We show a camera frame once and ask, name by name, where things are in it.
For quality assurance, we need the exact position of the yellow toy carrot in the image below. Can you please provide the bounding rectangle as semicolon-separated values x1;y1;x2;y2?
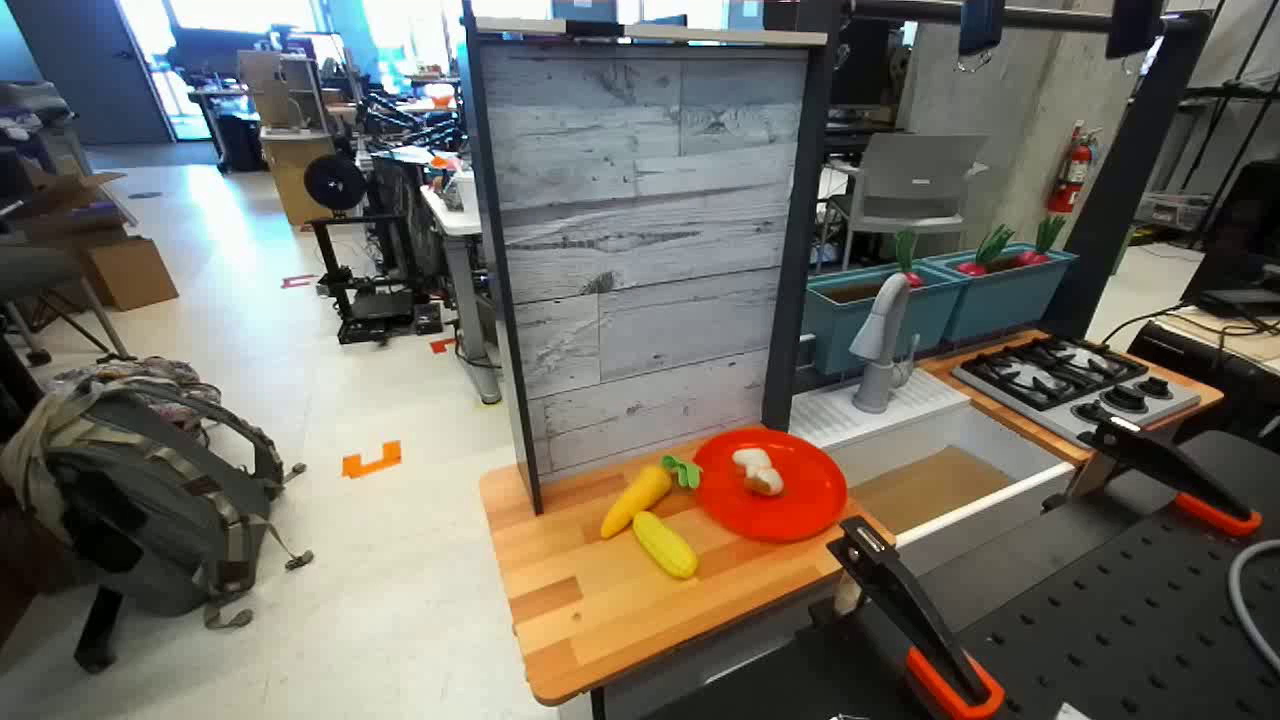
600;455;704;541

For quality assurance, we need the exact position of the toy kitchen with wood counter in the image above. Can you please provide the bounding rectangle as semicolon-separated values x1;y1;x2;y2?
460;0;1227;720

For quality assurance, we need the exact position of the toy mushroom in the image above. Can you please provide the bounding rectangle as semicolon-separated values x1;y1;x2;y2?
731;447;786;498

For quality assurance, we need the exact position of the yellow toy corn cob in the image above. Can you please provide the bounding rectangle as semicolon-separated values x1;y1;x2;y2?
632;511;700;581

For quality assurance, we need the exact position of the teal planter box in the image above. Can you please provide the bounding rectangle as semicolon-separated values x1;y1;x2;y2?
803;262;967;377
924;243;1080;344

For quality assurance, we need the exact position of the red plastic plate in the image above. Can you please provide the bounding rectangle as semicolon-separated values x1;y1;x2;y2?
692;428;850;545

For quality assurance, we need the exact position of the grey toy tap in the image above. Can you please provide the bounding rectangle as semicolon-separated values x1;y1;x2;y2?
849;272;922;415

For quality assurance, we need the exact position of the toy radish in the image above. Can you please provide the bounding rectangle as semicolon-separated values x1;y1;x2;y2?
1016;214;1068;268
956;224;1015;278
894;229;927;290

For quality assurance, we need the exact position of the white toy sink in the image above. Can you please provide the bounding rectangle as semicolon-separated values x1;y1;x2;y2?
789;369;1077;578

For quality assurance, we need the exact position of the black 3D printer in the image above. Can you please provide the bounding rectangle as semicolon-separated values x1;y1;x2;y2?
303;152;447;347

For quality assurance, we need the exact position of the grey chair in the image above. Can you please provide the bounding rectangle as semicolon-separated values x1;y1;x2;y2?
824;132;990;272

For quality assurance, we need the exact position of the black clamp with orange tips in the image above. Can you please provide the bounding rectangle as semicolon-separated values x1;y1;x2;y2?
826;515;1007;720
1064;414;1264;539

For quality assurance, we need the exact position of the wooden cabinet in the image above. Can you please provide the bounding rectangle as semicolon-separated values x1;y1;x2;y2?
259;128;338;228

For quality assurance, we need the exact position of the grey toy stove burner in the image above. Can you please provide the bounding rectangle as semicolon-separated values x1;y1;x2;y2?
950;335;1202;449

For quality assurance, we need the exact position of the red fire extinguisher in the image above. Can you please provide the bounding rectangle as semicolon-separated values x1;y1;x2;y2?
1046;121;1103;215

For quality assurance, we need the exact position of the grey backpack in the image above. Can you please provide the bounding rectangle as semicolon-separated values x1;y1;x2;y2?
0;357;314;631

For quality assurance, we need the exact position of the cardboard box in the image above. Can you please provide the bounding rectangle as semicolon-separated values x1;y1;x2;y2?
78;236;180;313

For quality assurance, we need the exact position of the black laptop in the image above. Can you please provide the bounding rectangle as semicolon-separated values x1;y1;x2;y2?
1179;158;1280;322

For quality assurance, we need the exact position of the grey door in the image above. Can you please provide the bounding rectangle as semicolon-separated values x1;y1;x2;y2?
4;0;173;147

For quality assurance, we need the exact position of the grey cable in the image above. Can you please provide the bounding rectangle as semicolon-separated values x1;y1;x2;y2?
1227;539;1280;673

